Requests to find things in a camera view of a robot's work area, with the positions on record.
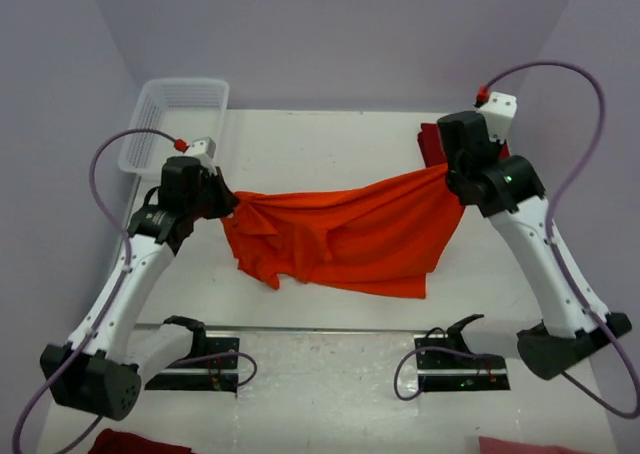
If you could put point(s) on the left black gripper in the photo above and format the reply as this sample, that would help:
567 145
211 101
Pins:
227 200

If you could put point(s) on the folded dark red t-shirt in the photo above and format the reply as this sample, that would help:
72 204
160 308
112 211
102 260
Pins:
430 146

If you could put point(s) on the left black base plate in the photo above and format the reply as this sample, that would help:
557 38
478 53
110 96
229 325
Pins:
211 375

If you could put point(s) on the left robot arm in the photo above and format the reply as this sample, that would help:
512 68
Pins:
95 371

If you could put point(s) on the white plastic basket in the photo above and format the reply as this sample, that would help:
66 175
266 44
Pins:
185 108

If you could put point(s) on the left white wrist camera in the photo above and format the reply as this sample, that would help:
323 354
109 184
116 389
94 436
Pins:
203 149

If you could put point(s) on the orange t-shirt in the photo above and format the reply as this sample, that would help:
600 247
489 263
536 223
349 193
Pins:
382 239

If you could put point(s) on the pink cloth bottom right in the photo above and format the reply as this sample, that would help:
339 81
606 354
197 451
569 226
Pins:
488 445

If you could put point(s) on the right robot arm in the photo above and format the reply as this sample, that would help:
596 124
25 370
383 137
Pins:
509 194

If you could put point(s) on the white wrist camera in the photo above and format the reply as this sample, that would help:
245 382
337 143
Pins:
203 149
499 110

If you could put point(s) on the dark red cloth bottom left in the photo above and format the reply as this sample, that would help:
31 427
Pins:
116 442

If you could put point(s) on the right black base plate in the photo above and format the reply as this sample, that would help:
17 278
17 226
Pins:
442 372

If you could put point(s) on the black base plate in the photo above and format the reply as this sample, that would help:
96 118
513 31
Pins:
211 375
442 372

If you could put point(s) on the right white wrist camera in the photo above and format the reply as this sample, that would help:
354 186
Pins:
499 110

